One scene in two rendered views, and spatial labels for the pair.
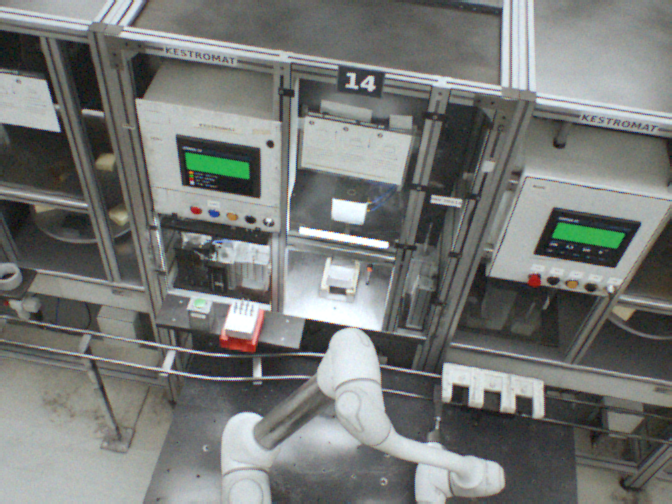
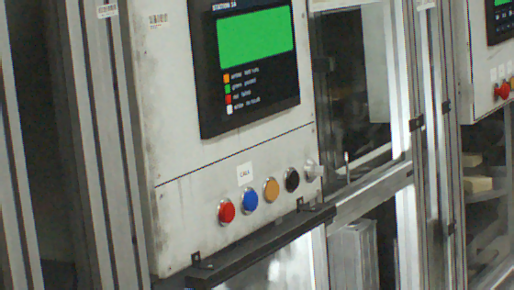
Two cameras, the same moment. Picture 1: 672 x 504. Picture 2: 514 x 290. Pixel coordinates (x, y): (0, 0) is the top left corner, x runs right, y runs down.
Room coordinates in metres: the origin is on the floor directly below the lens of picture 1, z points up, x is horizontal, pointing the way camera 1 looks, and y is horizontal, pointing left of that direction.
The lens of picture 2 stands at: (0.86, 1.61, 1.79)
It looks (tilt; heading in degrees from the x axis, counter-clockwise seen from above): 12 degrees down; 299
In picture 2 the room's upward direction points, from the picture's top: 5 degrees counter-clockwise
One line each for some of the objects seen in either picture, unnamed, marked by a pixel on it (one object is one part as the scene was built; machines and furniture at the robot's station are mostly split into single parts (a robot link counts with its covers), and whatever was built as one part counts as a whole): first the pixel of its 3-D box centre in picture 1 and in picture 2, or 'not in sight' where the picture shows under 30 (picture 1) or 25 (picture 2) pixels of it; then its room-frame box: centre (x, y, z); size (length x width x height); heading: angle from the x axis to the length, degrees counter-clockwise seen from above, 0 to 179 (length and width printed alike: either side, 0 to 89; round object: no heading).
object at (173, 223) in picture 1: (215, 228); (264, 236); (1.53, 0.40, 1.37); 0.36 x 0.04 x 0.04; 85
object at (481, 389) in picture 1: (490, 393); not in sight; (1.34, -0.62, 0.84); 0.36 x 0.14 x 0.10; 85
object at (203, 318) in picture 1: (201, 311); not in sight; (1.47, 0.46, 0.97); 0.08 x 0.08 x 0.12; 85
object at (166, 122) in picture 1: (222, 147); (170, 75); (1.67, 0.39, 1.60); 0.42 x 0.29 x 0.46; 85
